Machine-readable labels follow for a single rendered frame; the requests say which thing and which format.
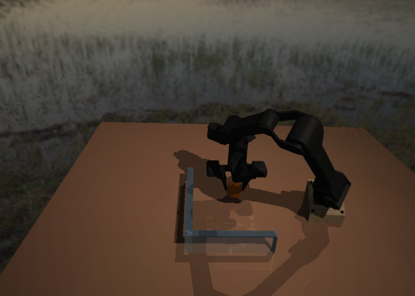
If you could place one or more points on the blue-grey l-shaped wall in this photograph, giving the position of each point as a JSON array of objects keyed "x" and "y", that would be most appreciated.
[{"x": 215, "y": 233}]

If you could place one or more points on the translucent orange ball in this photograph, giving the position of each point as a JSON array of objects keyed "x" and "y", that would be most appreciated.
[{"x": 235, "y": 196}]

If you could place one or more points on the orange-brown ball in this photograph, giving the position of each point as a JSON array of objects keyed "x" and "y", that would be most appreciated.
[{"x": 233, "y": 188}]

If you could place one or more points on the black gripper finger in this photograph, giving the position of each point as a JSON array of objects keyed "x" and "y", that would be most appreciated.
[
  {"x": 223, "y": 178},
  {"x": 244, "y": 184}
]

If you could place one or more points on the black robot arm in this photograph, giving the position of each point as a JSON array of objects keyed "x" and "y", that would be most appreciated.
[{"x": 305, "y": 138}]

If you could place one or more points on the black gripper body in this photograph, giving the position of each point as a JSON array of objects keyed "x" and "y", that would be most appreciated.
[{"x": 214, "y": 169}]

